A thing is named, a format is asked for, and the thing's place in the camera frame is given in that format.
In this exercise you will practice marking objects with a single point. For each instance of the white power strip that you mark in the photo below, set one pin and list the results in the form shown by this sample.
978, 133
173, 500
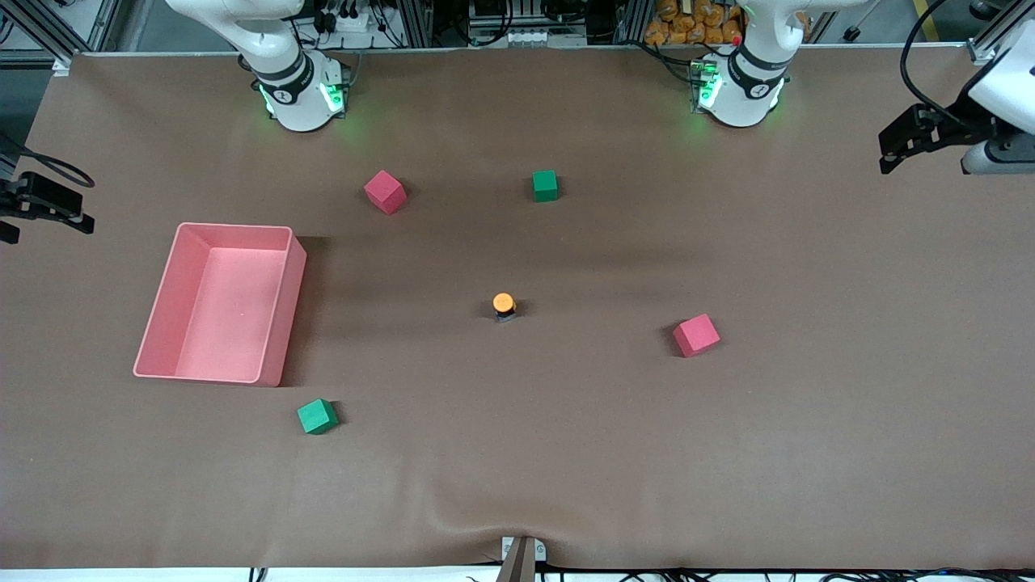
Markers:
356, 23

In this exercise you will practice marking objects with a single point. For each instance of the pink plastic bin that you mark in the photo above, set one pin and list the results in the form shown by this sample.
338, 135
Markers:
226, 307

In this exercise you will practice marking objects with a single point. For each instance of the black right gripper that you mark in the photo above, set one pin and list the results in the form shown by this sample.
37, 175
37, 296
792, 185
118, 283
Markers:
18, 200

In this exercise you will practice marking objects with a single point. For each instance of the pink foam cube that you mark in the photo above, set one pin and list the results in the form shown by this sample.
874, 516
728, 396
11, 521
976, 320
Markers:
696, 335
385, 192

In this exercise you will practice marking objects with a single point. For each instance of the pile of orange items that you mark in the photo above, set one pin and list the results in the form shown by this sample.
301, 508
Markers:
679, 24

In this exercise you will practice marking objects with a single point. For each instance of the brown table cloth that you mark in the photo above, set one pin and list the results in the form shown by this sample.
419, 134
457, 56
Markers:
517, 453

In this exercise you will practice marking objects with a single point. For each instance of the aluminium frame strut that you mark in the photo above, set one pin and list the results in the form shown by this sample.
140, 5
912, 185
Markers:
24, 56

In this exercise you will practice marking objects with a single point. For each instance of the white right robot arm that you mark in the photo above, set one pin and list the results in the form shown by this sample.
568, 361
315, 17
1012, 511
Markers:
295, 105

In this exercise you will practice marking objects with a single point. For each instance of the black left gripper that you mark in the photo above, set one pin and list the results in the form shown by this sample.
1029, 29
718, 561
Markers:
956, 125

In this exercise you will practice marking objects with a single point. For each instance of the green foam cube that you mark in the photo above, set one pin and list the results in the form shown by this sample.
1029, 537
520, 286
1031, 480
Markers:
545, 186
317, 416

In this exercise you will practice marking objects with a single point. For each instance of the black castor foot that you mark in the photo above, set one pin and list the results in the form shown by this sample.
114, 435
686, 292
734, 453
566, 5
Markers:
851, 35

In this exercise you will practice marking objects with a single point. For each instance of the orange capped black button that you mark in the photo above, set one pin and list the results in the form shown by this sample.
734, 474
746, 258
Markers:
503, 303

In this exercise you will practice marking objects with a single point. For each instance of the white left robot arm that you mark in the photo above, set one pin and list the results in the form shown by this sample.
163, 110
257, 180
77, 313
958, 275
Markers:
748, 97

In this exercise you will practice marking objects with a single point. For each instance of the aluminium frame post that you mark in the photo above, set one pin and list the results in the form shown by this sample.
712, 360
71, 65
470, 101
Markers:
415, 23
631, 23

